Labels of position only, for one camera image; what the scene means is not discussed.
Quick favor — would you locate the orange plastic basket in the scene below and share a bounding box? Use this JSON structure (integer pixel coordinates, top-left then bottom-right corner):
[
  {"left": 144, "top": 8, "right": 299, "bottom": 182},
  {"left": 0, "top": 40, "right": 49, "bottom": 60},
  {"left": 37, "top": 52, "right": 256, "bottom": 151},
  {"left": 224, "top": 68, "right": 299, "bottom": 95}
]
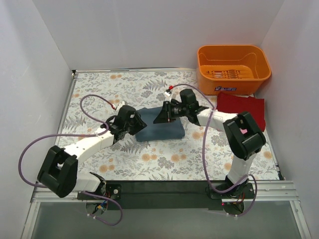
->
[{"left": 196, "top": 45, "right": 271, "bottom": 95}]

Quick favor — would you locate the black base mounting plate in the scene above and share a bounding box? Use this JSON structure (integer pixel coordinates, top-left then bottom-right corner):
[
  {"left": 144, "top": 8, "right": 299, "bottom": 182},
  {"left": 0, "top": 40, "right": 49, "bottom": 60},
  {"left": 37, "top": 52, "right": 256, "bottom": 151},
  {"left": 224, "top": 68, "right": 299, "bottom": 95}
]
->
[{"left": 77, "top": 179, "right": 255, "bottom": 212}]

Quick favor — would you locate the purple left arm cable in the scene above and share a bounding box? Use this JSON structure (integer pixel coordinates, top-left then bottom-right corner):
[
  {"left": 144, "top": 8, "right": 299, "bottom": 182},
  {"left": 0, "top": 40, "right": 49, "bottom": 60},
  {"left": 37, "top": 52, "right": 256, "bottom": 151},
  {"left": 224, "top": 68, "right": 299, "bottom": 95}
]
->
[{"left": 18, "top": 95, "right": 124, "bottom": 227}]

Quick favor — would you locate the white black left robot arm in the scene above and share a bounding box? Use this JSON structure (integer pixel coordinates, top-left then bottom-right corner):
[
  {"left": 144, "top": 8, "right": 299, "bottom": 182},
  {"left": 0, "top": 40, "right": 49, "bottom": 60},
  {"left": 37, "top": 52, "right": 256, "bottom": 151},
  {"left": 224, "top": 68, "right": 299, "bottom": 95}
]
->
[{"left": 37, "top": 105, "right": 147, "bottom": 198}]

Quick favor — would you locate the red folded t-shirt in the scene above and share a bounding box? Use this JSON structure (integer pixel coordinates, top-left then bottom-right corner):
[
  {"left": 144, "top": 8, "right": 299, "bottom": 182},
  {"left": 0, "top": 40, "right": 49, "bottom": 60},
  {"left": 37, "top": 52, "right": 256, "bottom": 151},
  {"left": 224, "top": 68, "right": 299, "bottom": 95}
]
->
[{"left": 217, "top": 93, "right": 266, "bottom": 131}]

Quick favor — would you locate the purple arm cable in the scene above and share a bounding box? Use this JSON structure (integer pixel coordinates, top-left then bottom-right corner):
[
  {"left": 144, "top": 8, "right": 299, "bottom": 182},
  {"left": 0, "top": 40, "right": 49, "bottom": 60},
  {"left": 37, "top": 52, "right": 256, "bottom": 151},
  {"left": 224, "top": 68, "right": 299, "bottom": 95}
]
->
[
  {"left": 168, "top": 84, "right": 257, "bottom": 218},
  {"left": 18, "top": 95, "right": 124, "bottom": 227}
]

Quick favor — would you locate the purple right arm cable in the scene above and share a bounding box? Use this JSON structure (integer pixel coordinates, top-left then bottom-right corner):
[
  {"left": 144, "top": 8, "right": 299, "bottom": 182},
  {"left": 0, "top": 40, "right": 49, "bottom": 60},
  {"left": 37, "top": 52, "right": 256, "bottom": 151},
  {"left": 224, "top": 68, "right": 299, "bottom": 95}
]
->
[{"left": 168, "top": 84, "right": 257, "bottom": 218}]

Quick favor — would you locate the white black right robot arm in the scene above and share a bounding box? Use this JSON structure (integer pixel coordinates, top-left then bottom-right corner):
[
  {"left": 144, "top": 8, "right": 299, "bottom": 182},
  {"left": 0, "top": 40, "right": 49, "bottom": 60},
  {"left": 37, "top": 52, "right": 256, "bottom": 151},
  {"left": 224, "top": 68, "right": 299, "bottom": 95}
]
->
[{"left": 154, "top": 89, "right": 266, "bottom": 194}]

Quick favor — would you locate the blue-grey t-shirt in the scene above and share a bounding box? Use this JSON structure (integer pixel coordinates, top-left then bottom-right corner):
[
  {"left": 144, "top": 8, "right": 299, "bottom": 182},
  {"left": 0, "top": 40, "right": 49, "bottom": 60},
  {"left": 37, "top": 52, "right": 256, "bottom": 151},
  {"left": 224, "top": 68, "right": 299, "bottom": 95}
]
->
[{"left": 135, "top": 107, "right": 185, "bottom": 142}]

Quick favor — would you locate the floral patterned table mat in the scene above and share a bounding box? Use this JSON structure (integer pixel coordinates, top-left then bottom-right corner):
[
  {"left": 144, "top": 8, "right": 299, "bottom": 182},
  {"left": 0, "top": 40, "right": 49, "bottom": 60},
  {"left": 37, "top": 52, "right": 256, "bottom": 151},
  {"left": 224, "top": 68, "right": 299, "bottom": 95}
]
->
[{"left": 49, "top": 70, "right": 285, "bottom": 181}]

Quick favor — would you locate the aluminium frame rail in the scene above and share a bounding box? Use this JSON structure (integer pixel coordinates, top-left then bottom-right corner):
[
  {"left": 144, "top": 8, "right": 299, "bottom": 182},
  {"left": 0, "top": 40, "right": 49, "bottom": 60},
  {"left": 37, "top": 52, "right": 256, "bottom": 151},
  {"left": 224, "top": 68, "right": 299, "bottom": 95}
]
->
[{"left": 21, "top": 71, "right": 311, "bottom": 239}]

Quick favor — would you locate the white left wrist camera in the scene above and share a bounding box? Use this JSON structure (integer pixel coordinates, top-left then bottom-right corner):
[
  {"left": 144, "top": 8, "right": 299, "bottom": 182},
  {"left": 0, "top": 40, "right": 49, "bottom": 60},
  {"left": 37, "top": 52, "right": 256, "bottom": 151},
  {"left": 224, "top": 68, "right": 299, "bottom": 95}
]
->
[{"left": 113, "top": 101, "right": 127, "bottom": 111}]

